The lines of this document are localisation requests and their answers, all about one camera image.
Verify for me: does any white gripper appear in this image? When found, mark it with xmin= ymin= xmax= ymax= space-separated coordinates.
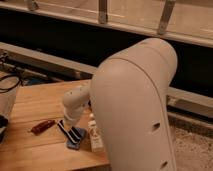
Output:
xmin=57 ymin=83 xmax=90 ymax=144

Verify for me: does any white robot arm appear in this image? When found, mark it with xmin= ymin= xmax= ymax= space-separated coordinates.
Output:
xmin=62 ymin=38 xmax=177 ymax=171

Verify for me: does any black object at left edge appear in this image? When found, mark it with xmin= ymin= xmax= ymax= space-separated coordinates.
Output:
xmin=0 ymin=115 xmax=8 ymax=143

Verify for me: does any black cable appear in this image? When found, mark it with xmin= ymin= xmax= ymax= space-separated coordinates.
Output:
xmin=0 ymin=66 xmax=25 ymax=94

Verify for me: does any metal bracket middle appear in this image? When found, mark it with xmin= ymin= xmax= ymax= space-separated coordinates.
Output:
xmin=98 ymin=0 xmax=108 ymax=24

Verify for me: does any metal bracket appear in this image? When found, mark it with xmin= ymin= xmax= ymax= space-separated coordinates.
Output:
xmin=157 ymin=0 xmax=176 ymax=35
xmin=98 ymin=0 xmax=108 ymax=24

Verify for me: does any metal bracket right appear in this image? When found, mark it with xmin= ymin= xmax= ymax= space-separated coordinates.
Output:
xmin=157 ymin=0 xmax=176 ymax=35

